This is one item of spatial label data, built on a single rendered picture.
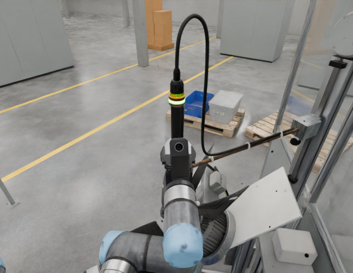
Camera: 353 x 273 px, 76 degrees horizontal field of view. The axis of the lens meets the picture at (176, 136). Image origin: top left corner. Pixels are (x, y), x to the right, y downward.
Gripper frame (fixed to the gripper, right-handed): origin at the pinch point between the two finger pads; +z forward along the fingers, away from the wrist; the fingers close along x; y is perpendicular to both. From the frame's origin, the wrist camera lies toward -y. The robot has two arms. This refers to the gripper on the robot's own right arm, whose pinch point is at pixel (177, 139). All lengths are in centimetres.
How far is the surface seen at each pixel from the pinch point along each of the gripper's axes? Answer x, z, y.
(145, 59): -71, 607, 141
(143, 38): -73, 605, 82
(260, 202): 36, 6, 38
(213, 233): 15, -1, 48
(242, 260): 33, 2, 77
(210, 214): 10.3, -11.4, 21.8
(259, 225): 33, -3, 40
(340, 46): 61, 29, -20
